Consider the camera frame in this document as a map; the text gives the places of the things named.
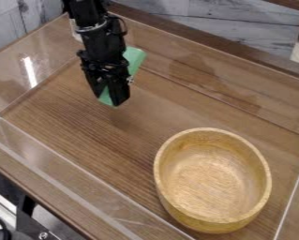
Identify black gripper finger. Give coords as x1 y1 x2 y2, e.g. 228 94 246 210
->
108 77 129 107
85 71 107 98

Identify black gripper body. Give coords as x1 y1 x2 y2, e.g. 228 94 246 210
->
75 15 129 79

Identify green rectangular block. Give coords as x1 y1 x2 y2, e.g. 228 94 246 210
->
99 46 147 106

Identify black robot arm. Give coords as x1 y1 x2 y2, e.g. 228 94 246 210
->
63 0 129 107

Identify brown wooden bowl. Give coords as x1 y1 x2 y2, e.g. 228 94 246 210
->
152 127 272 234

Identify clear acrylic tray wall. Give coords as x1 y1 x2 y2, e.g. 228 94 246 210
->
0 116 193 240

